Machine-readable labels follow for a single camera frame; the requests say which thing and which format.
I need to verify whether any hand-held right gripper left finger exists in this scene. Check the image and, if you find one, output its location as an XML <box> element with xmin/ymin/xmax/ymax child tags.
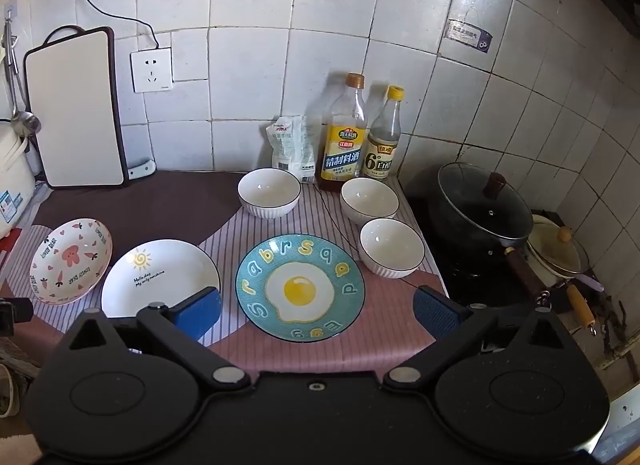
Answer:
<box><xmin>67</xmin><ymin>286</ymin><xmax>253</xmax><ymax>391</ymax></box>

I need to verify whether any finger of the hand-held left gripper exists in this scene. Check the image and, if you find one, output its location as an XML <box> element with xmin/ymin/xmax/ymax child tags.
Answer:
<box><xmin>0</xmin><ymin>297</ymin><xmax>34</xmax><ymax>324</ymax></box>

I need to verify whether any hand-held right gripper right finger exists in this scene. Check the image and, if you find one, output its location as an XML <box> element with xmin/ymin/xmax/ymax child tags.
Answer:
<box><xmin>382</xmin><ymin>285</ymin><xmax>576</xmax><ymax>391</ymax></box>

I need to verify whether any white sun print plate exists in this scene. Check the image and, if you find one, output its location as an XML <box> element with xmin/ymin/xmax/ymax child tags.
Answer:
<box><xmin>100</xmin><ymin>239</ymin><xmax>222</xmax><ymax>321</ymax></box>

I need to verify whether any pink cartoon print plate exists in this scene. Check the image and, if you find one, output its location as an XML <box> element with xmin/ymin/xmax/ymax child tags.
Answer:
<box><xmin>28</xmin><ymin>218</ymin><xmax>113</xmax><ymax>306</ymax></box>

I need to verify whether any white ribbed bowl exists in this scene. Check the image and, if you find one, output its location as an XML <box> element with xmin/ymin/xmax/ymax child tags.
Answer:
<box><xmin>340</xmin><ymin>177</ymin><xmax>401</xmax><ymax>226</ymax></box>
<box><xmin>359</xmin><ymin>218</ymin><xmax>426</xmax><ymax>278</ymax></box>
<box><xmin>237</xmin><ymin>168</ymin><xmax>302</xmax><ymax>219</ymax></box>

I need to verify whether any teal fried egg plate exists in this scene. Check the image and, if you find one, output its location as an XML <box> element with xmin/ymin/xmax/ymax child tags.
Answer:
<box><xmin>235</xmin><ymin>234</ymin><xmax>367</xmax><ymax>343</ymax></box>

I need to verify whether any black gas stove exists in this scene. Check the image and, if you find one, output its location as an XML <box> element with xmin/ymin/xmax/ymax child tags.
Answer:
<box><xmin>402</xmin><ymin>180</ymin><xmax>601</xmax><ymax>313</ymax></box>

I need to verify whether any red cloth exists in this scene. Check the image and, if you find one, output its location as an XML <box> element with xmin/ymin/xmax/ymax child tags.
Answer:
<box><xmin>0</xmin><ymin>227</ymin><xmax>31</xmax><ymax>266</ymax></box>

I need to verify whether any striped patterned table mat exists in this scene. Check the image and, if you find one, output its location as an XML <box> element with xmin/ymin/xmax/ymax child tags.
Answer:
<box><xmin>0</xmin><ymin>170</ymin><xmax>451</xmax><ymax>376</ymax></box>

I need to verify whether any black wok with glass lid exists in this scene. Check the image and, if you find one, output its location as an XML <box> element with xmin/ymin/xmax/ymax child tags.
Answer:
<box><xmin>425</xmin><ymin>161</ymin><xmax>548</xmax><ymax>303</ymax></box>

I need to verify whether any white rice cooker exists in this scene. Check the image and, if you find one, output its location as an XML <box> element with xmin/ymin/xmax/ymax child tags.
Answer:
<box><xmin>0</xmin><ymin>120</ymin><xmax>38</xmax><ymax>241</ymax></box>

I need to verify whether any cream pan with lid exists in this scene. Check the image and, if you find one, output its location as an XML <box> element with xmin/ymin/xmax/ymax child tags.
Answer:
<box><xmin>525</xmin><ymin>214</ymin><xmax>598</xmax><ymax>333</ymax></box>

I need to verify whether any clear vinegar bottle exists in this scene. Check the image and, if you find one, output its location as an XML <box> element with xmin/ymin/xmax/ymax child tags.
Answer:
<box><xmin>361</xmin><ymin>85</ymin><xmax>403</xmax><ymax>180</ymax></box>

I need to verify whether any metal ladle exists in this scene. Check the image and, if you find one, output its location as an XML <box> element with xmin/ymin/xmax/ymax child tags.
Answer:
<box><xmin>2</xmin><ymin>17</ymin><xmax>41</xmax><ymax>138</ymax></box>

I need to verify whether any white salt bag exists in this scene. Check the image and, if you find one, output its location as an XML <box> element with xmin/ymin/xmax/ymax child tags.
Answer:
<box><xmin>264</xmin><ymin>114</ymin><xmax>321</xmax><ymax>184</ymax></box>

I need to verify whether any yellow label cooking wine bottle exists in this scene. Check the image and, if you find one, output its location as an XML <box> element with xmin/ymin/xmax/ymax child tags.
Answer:
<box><xmin>316</xmin><ymin>73</ymin><xmax>368</xmax><ymax>193</ymax></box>

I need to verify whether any white cutting board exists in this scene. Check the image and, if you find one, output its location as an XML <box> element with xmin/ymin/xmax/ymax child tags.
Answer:
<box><xmin>24</xmin><ymin>26</ymin><xmax>128</xmax><ymax>190</ymax></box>

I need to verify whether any thin black wire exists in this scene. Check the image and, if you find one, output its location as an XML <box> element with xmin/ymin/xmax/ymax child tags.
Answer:
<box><xmin>319</xmin><ymin>189</ymin><xmax>362</xmax><ymax>257</ymax></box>

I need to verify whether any white wall socket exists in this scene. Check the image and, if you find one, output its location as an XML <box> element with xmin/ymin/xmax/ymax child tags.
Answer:
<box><xmin>130</xmin><ymin>46</ymin><xmax>174</xmax><ymax>94</ymax></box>

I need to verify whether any purple wall sticker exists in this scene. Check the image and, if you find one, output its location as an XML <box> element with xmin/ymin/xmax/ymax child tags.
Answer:
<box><xmin>446</xmin><ymin>19</ymin><xmax>494</xmax><ymax>53</ymax></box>

